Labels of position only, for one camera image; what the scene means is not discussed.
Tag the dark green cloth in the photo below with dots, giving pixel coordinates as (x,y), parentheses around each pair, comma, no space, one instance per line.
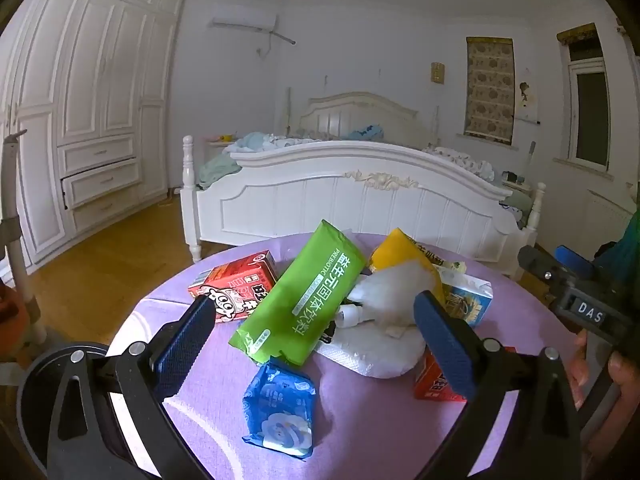
(622,250)

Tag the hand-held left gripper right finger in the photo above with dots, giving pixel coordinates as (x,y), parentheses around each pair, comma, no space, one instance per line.
(445,345)

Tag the yellow wall ornament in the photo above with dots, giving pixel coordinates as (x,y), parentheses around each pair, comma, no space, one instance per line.
(438,72)

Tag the orange object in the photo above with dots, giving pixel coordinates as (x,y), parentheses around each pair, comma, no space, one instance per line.
(10,320)

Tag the green drink powder packet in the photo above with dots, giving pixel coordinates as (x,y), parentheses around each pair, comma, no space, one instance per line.
(300,295)

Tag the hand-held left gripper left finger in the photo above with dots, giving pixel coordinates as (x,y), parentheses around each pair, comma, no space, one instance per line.
(185,345)

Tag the white plastic bag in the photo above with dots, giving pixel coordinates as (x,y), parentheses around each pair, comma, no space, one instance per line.
(390,290)

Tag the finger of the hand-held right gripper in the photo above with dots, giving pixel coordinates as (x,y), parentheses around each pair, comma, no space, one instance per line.
(575,261)
(537,265)

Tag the white and blue carton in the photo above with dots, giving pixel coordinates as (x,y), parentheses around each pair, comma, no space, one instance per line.
(470,302)

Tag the blue plush toy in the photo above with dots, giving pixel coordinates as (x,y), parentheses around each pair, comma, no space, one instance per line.
(367,132)

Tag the dark grey trash bin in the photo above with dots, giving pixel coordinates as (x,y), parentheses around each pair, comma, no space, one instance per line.
(42,400)

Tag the person's right hand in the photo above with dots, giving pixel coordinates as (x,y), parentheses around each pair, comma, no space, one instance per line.
(577,370)

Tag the white wooden bed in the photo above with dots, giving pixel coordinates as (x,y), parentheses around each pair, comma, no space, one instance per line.
(350,200)

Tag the blue tissue packet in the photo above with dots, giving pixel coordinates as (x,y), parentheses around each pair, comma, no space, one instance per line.
(280,405)

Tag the yellow snack bag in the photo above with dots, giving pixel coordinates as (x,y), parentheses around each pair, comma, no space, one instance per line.
(395,252)

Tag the white air conditioner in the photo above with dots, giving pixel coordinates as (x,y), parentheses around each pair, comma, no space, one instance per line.
(242,22)

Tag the pale wrapper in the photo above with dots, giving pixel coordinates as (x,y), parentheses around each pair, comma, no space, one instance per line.
(452,269)

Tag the purple tablecloth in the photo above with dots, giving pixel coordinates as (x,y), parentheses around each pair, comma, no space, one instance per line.
(365,430)

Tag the white framed window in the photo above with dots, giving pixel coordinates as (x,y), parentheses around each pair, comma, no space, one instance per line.
(590,110)

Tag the light blue blanket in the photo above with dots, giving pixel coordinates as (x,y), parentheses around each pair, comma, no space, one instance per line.
(220,165)

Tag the grey metal stand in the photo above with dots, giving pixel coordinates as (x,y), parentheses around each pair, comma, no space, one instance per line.
(12,220)

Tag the red cartoon milk carton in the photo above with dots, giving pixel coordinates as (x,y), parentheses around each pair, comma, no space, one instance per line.
(240,280)
(430,382)

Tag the white radiator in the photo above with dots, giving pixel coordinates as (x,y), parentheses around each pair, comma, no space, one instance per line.
(610,215)

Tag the white wardrobe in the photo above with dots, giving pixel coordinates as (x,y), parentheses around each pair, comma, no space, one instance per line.
(85,100)

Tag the patterned window blind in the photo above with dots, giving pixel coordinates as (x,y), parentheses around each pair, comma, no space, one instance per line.
(490,90)

